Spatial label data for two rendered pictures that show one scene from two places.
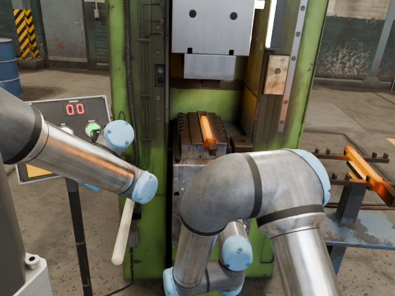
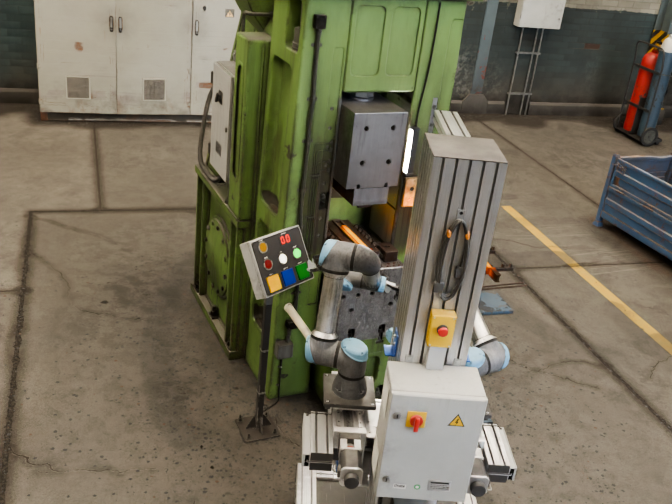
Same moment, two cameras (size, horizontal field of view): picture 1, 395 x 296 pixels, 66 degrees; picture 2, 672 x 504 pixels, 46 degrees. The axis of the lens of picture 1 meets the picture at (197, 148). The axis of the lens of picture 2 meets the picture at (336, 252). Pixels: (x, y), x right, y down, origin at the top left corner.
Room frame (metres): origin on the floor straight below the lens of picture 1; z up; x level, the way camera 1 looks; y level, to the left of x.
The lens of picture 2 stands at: (-2.34, 1.51, 2.85)
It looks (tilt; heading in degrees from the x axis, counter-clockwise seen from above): 26 degrees down; 339
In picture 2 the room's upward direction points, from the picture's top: 7 degrees clockwise
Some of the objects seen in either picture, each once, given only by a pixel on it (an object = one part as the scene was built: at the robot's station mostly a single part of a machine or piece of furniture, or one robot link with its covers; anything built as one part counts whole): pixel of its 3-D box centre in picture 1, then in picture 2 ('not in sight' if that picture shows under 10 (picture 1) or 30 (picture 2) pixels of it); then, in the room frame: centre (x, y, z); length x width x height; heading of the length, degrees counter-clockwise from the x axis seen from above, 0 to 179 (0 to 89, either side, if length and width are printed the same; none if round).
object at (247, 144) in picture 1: (240, 147); (386, 252); (1.28, -0.20, 0.95); 0.12 x 0.08 x 0.06; 5
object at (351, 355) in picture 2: not in sight; (352, 356); (0.27, 0.36, 0.98); 0.13 x 0.12 x 0.14; 59
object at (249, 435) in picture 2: not in sight; (257, 421); (1.07, 0.52, 0.05); 0.22 x 0.22 x 0.09; 5
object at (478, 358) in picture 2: not in sight; (469, 365); (0.13, -0.12, 0.98); 0.13 x 0.12 x 0.14; 107
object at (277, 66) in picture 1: (275, 75); (410, 191); (1.36, -0.33, 1.27); 0.09 x 0.02 x 0.17; 95
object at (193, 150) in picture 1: (200, 131); (346, 241); (1.41, -0.01, 0.96); 0.42 x 0.20 x 0.09; 5
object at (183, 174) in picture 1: (207, 176); (349, 281); (1.43, -0.06, 0.69); 0.56 x 0.38 x 0.45; 5
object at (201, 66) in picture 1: (204, 58); (353, 181); (1.41, -0.01, 1.32); 0.42 x 0.20 x 0.10; 5
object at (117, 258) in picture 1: (124, 224); (303, 328); (1.08, 0.31, 0.62); 0.44 x 0.05 x 0.05; 5
